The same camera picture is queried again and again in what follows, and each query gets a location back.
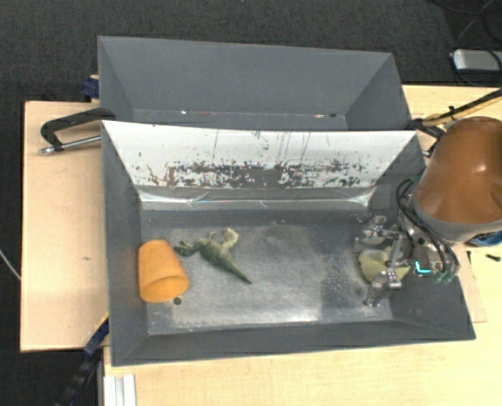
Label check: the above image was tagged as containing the grey metal bin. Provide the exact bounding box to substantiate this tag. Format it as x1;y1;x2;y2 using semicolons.
97;35;477;367

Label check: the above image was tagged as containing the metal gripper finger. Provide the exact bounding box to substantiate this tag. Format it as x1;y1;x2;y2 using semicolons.
362;266;404;308
353;216;400;248

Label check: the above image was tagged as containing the pale wood board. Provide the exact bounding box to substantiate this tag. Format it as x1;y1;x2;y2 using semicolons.
20;101;488;353

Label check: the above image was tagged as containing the pale yellow-green soft object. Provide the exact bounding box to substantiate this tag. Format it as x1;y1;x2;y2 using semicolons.
357;246;411;282

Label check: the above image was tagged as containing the orange foam cylinder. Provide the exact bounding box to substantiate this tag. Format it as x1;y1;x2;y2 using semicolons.
138;239;190;305

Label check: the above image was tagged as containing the green toy dinosaur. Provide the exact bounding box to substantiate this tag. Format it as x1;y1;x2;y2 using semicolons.
173;227;253;286

